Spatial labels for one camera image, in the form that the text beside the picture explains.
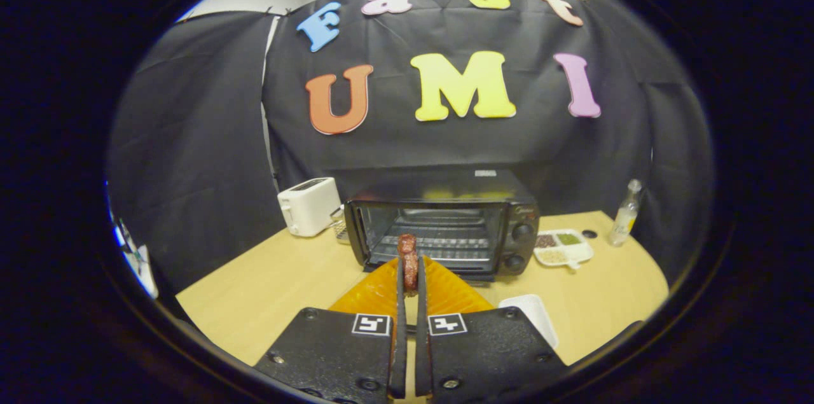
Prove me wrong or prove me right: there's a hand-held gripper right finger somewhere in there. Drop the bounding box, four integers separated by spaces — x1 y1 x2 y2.
415 256 569 404

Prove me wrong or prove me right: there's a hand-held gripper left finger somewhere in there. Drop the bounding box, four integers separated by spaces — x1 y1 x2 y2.
253 258 408 404

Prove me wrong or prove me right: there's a brown meat slice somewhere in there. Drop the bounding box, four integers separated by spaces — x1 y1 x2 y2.
397 233 420 294

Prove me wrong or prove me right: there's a black toaster oven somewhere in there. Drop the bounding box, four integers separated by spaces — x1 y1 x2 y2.
343 169 541 282

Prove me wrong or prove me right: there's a white bread toaster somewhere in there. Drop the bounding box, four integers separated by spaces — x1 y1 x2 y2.
278 178 342 238

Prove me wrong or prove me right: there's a white rectangular tray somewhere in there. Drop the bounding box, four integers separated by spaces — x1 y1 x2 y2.
498 294 559 349

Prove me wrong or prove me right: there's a white divided seasoning dish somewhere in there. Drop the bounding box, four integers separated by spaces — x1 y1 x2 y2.
533 229 595 270

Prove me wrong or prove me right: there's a clear glass bottle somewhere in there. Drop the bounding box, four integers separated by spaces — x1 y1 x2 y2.
607 179 643 247

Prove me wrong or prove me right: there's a black backdrop cloth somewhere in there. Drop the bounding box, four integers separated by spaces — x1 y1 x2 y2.
105 0 716 293

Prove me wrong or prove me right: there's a wire mesh basket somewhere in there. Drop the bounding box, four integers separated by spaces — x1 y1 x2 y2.
331 205 352 246

